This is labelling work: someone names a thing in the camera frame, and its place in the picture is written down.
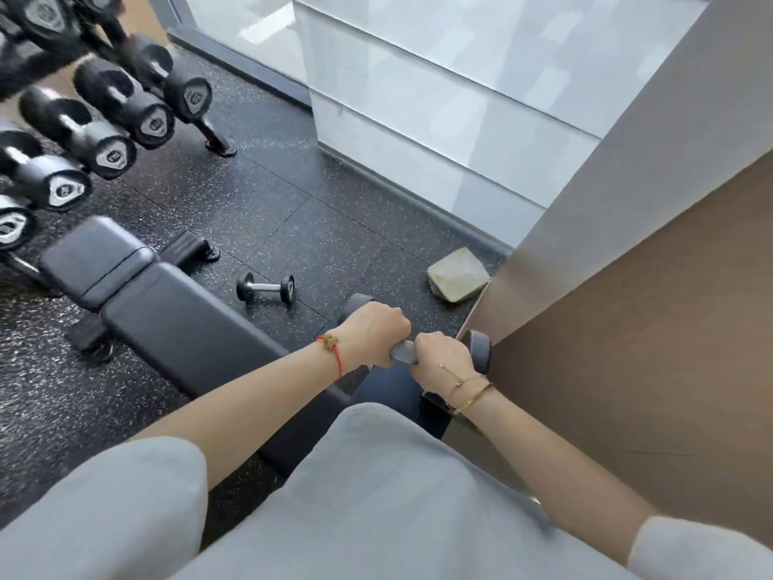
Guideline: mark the person's right forearm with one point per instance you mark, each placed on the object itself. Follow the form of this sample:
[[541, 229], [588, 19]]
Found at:
[[555, 471]]

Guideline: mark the beige stone block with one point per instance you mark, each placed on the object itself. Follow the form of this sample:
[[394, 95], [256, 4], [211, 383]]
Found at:
[[456, 274]]

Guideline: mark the rows of black dumbbells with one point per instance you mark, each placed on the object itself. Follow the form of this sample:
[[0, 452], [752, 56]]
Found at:
[[121, 102]]

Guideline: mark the blue jeans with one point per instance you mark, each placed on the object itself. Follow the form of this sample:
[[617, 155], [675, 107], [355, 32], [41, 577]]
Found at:
[[392, 392]]

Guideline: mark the grey window frame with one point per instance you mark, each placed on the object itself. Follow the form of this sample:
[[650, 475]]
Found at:
[[181, 30]]

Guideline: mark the person's right hand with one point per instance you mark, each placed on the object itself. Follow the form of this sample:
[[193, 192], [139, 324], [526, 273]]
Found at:
[[444, 362]]

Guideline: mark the brown wooden pillar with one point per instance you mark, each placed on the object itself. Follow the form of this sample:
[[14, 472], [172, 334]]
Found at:
[[634, 356]]

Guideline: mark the person's left forearm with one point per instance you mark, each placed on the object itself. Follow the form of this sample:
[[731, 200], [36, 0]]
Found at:
[[253, 410]]

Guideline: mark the person's left hand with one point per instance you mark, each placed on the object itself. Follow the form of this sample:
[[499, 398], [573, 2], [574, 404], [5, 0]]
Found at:
[[374, 335]]

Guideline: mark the white shirt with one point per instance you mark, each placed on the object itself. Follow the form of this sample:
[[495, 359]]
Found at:
[[392, 495]]

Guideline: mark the black dumbbell rack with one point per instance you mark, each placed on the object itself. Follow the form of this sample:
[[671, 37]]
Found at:
[[212, 138]]

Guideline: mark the black flat weight bench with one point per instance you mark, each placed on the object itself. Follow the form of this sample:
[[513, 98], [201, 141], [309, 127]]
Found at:
[[181, 332]]

